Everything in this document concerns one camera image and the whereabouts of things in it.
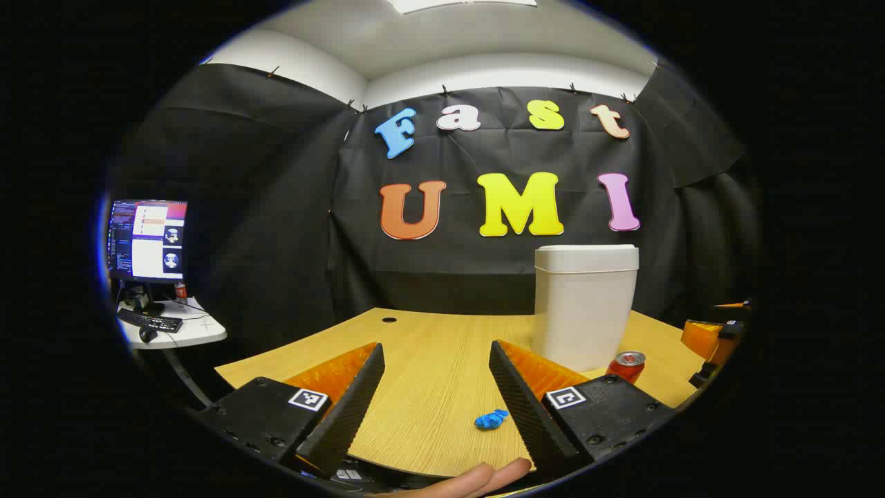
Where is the black backdrop cloth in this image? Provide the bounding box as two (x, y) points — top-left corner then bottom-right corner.
(104, 61), (761, 409)

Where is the red pop can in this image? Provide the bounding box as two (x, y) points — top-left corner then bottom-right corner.
(606, 351), (646, 385)

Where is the black keyboard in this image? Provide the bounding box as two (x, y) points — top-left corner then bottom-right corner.
(116, 308), (184, 334)

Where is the ceiling light panel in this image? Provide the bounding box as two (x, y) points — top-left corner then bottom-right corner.
(387, 0), (537, 15)

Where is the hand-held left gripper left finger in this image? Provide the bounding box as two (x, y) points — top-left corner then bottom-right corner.
(197, 342), (386, 479)

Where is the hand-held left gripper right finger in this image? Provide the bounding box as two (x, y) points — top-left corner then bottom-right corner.
(489, 339), (677, 478)

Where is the white desktop garbage bin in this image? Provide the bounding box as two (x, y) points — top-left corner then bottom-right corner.
(531, 244), (640, 373)

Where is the computer monitor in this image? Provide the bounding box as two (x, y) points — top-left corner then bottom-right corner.
(107, 199), (189, 315)

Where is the white side table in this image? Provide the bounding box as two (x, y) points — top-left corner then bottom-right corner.
(116, 296), (227, 409)

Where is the wooden desktop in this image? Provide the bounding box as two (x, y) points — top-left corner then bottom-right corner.
(214, 308), (713, 479)

